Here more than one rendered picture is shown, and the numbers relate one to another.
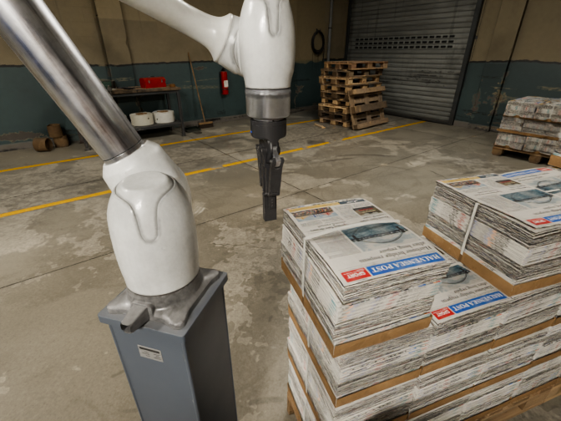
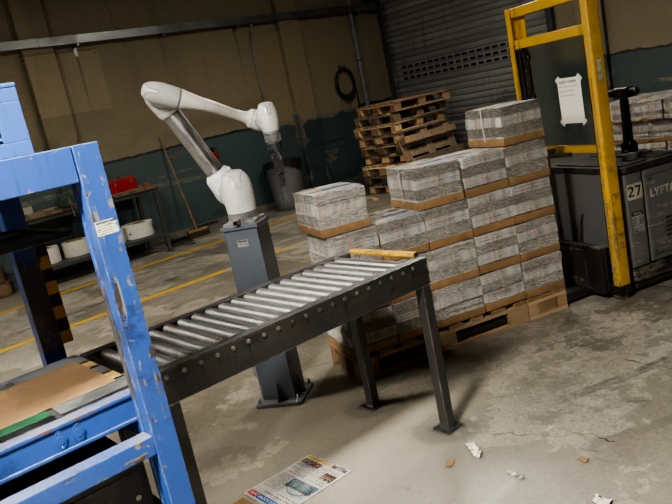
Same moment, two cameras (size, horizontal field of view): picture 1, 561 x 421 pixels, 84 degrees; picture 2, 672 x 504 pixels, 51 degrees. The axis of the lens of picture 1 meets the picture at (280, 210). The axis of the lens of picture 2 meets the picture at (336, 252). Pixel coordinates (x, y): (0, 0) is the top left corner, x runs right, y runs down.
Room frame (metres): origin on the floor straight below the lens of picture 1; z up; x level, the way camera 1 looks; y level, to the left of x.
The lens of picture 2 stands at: (-3.15, -0.15, 1.54)
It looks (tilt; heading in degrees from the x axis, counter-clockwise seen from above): 12 degrees down; 0
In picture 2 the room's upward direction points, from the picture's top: 12 degrees counter-clockwise
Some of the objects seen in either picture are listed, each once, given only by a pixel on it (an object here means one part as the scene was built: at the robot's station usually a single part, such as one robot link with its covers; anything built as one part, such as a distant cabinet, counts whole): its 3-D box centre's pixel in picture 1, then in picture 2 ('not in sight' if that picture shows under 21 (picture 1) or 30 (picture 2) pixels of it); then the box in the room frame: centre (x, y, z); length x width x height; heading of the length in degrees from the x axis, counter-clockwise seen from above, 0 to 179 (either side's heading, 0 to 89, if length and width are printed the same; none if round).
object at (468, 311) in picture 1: (435, 345); (420, 277); (0.89, -0.64, 0.42); 1.17 x 0.39 x 0.83; 109
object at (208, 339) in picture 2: not in sight; (194, 337); (-0.58, 0.41, 0.77); 0.47 x 0.05 x 0.05; 37
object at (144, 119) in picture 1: (128, 109); (90, 228); (5.94, 2.79, 0.55); 1.80 x 0.70 x 1.09; 127
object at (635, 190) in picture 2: not in sight; (621, 216); (1.40, -2.08, 0.40); 0.69 x 0.55 x 0.80; 19
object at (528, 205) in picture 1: (511, 195); (420, 163); (0.94, -0.76, 1.06); 0.37 x 0.29 x 0.01; 18
